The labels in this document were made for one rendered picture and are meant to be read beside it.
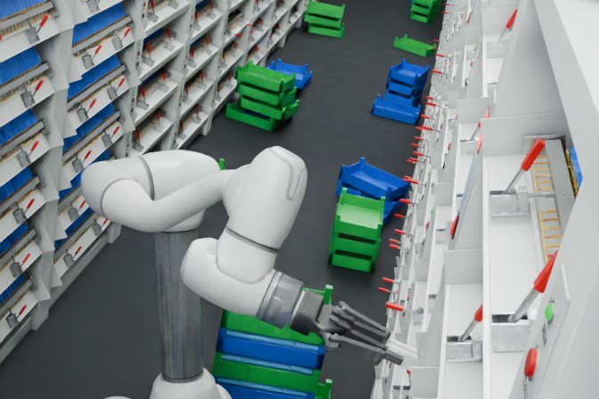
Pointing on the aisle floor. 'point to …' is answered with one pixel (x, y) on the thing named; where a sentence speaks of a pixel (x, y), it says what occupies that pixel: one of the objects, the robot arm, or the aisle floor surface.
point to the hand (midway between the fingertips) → (404, 355)
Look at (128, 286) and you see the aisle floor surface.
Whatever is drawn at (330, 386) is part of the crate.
